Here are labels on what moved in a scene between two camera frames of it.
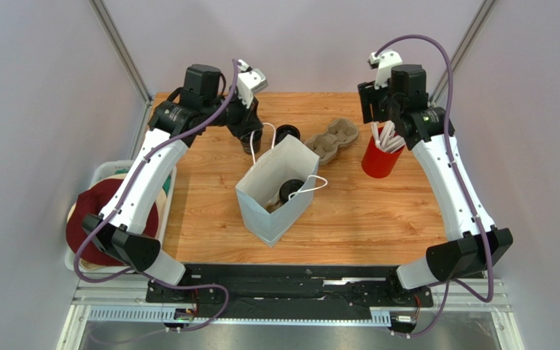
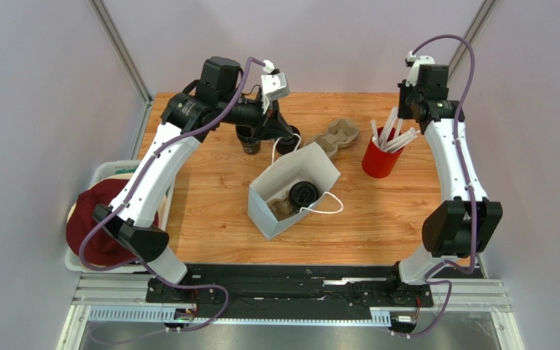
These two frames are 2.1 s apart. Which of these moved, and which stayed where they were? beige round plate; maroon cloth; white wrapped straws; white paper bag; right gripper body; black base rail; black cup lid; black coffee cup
Moved: right gripper body; black cup lid; white paper bag
Stayed: beige round plate; white wrapped straws; black coffee cup; maroon cloth; black base rail
